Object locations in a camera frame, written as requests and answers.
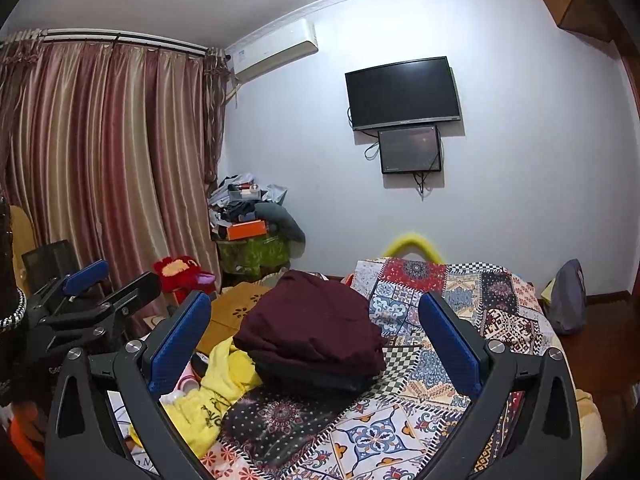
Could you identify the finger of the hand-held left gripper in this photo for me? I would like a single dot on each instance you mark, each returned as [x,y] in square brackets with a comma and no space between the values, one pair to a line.
[87,274]
[135,292]

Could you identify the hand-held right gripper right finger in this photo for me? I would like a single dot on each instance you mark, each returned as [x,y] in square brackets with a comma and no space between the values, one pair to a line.
[450,345]

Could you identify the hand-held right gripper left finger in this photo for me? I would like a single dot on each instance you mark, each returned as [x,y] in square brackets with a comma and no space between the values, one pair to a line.
[180,340]

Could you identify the maroon button-up shirt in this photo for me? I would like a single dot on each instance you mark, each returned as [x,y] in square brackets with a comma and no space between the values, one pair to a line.
[310,320]

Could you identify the black chair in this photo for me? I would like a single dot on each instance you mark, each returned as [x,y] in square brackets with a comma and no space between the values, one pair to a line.
[50,262]

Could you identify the red plush toy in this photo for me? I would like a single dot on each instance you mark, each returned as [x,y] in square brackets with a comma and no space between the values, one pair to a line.
[175,272]

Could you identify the pink plastic cup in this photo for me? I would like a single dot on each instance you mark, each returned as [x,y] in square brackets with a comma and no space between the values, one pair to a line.
[186,389]

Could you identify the yellow cloth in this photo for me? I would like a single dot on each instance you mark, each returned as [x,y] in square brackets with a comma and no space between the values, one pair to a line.
[225,375]

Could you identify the mustard patterned cushion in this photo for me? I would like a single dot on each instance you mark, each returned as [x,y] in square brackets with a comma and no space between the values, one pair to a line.
[240,305]

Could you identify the orange plastic object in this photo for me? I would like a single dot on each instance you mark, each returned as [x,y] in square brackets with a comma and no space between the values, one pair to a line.
[27,440]

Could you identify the wooden board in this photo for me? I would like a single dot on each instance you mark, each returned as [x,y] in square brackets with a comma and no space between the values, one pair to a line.
[22,230]

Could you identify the dark cloth with checkered trim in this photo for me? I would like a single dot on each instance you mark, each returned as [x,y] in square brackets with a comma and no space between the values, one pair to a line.
[7,260]

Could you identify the patchwork printed blanket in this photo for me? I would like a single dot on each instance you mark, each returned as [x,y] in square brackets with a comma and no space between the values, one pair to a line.
[400,425]

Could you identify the cartoon printed cloth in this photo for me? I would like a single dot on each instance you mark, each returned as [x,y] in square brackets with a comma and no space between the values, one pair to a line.
[120,415]

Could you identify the green patterned cover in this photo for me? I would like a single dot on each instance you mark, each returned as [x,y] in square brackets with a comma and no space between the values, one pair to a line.
[255,257]

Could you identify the yellow padded hoop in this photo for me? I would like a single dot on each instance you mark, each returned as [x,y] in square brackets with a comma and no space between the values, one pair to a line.
[410,240]

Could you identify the striped pink curtain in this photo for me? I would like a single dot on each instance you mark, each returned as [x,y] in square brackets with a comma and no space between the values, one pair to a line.
[100,160]

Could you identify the grey backpack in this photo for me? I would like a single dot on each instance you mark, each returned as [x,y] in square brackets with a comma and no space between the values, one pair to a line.
[567,300]

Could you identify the orange box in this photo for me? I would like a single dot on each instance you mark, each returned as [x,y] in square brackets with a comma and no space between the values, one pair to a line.
[245,231]

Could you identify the black garment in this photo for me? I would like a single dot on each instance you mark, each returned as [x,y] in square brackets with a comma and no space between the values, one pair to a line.
[320,382]

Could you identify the pile of clutter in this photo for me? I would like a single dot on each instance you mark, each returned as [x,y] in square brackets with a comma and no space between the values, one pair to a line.
[240,195]

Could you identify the grey cushion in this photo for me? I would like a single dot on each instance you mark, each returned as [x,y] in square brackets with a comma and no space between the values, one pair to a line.
[285,225]

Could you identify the cream blanket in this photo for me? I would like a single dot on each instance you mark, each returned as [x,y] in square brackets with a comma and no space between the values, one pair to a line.
[592,425]

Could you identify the air conditioner pipe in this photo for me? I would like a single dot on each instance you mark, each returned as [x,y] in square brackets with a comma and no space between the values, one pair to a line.
[232,92]

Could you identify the curtain rod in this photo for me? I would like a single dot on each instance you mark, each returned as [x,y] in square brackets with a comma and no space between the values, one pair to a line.
[125,40]

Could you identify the white air conditioner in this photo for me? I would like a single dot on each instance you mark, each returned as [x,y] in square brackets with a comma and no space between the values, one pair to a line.
[275,50]

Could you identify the small wall monitor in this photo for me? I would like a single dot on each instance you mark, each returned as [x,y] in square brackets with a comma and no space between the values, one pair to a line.
[410,150]

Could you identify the wall-mounted television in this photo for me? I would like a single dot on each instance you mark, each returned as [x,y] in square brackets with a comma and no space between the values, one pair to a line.
[400,92]

